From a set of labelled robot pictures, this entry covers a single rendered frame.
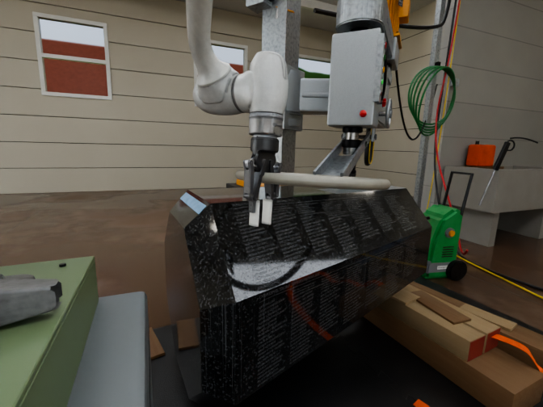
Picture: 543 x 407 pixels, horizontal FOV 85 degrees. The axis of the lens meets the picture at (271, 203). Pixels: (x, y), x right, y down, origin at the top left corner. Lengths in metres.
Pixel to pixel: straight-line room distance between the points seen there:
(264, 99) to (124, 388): 0.63
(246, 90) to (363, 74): 0.84
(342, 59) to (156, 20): 6.33
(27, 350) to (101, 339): 0.15
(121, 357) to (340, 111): 1.35
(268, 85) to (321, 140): 7.72
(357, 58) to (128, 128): 6.13
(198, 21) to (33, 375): 0.69
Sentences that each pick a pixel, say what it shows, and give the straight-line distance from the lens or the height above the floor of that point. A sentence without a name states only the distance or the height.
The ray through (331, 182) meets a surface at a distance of 0.75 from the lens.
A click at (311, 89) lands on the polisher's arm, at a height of 1.42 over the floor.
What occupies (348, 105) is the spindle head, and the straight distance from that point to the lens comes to 1.53.
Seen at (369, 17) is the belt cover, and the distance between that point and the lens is 1.59.
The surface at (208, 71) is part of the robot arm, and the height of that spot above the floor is 1.22.
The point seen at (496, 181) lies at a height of 0.74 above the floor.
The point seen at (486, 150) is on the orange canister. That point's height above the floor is 1.05.
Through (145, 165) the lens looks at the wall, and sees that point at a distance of 7.22.
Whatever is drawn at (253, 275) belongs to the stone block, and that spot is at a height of 0.65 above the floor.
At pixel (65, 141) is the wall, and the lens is 7.35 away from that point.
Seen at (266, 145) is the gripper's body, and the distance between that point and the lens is 0.77.
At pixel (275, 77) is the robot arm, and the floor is 1.20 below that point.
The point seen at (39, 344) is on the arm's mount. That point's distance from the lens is 0.31.
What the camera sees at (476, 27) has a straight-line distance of 4.59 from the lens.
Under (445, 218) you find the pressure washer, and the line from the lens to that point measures 2.73.
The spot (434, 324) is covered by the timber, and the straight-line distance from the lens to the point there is 1.70.
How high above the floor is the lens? 1.04
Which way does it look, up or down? 11 degrees down
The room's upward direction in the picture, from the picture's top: 1 degrees clockwise
